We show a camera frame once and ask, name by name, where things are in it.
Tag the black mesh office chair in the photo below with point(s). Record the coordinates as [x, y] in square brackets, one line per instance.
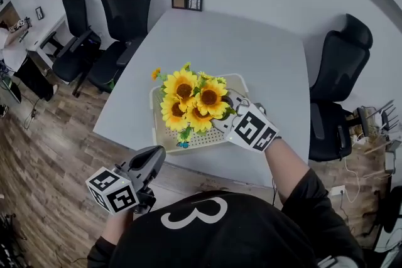
[125, 6]
[75, 12]
[342, 66]

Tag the grey white waist device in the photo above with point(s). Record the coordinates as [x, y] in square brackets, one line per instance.
[340, 262]

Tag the cream plastic basket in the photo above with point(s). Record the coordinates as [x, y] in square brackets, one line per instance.
[204, 138]

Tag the yellow sunflower bouquet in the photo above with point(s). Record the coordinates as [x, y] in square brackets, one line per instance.
[183, 89]

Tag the person's left forearm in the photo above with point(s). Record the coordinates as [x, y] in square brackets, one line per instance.
[116, 227]

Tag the small black picture frame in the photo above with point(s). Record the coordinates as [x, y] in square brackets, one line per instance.
[39, 13]

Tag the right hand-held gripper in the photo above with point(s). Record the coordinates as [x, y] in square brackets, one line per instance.
[251, 128]

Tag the white side desk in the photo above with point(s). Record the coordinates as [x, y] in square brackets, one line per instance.
[53, 31]

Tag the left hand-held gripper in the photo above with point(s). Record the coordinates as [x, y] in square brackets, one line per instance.
[116, 194]

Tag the white power strip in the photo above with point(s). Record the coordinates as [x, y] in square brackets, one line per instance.
[337, 190]

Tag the person's right forearm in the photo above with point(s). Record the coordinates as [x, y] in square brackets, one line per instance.
[287, 169]

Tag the black router with antennas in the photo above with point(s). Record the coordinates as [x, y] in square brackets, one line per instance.
[385, 122]

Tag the black double picture frame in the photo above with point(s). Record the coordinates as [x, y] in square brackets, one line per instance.
[187, 0]

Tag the person's black printed shirt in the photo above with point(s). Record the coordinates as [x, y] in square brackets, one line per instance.
[226, 238]

